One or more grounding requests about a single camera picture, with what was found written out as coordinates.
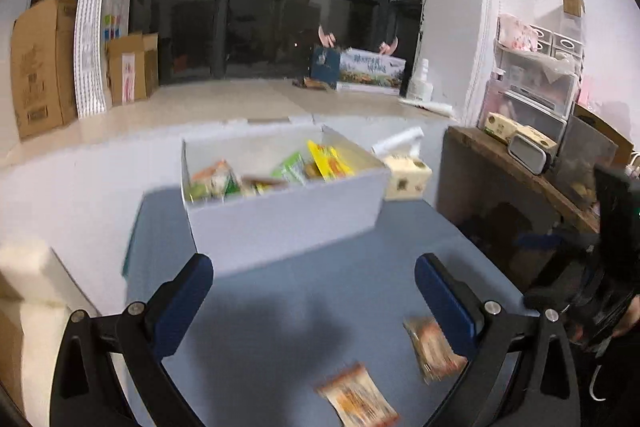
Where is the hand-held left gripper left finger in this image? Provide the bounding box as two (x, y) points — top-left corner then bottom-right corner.
(49, 253), (215, 427)

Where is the polka dot paper bag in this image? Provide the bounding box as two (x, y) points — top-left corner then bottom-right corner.
(72, 0), (108, 118)

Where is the dark wooden side table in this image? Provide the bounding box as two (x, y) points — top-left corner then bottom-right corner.
(436, 125), (601, 288)

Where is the white drawer organizer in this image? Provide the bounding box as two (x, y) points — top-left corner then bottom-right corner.
(487, 24), (586, 128)

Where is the large cardboard box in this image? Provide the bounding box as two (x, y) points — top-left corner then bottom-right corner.
(10, 0), (80, 142)

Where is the white paper bag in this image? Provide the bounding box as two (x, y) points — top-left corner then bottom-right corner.
(101, 0), (142, 42)

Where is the small yellow tissue pack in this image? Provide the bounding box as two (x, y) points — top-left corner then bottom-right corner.
(484, 112), (523, 144)
(520, 127), (558, 152)

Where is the yellow sunflower snack packet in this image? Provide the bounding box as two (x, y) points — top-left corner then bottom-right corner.
(306, 140), (357, 182)

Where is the beige cushioned seat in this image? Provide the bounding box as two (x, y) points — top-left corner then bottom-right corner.
(0, 243), (101, 427)

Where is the beige illustrated snack packet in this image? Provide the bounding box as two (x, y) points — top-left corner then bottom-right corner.
(191, 159), (240, 200)

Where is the small green snack packet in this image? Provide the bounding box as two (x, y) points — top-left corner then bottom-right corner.
(272, 152), (308, 186)

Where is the white cardboard box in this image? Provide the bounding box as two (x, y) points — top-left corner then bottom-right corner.
(181, 124), (392, 278)

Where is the white plastic bottle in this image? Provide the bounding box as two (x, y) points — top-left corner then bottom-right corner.
(407, 58), (433, 102)

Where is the printed tissue box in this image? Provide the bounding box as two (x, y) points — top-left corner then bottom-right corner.
(309, 46), (407, 95)

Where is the person's right hand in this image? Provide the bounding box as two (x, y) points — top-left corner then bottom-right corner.
(570, 307), (640, 348)

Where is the clear plastic container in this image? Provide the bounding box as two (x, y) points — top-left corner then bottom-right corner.
(552, 116), (620, 210)

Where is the orange snack packet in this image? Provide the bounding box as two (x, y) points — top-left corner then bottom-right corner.
(402, 316), (468, 385)
(315, 362), (401, 427)

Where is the small cardboard box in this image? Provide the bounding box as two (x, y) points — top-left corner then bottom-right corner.
(106, 33), (160, 106)

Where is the white tube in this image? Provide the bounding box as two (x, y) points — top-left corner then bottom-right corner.
(398, 98), (455, 115)

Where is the pink floral pouch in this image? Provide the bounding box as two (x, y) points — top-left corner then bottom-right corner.
(497, 13), (541, 52)

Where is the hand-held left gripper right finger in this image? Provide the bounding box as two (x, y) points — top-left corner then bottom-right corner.
(415, 253), (581, 427)

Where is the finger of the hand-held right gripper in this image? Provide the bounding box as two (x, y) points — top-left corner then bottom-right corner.
(522, 264), (601, 313)
(517, 231), (603, 255)

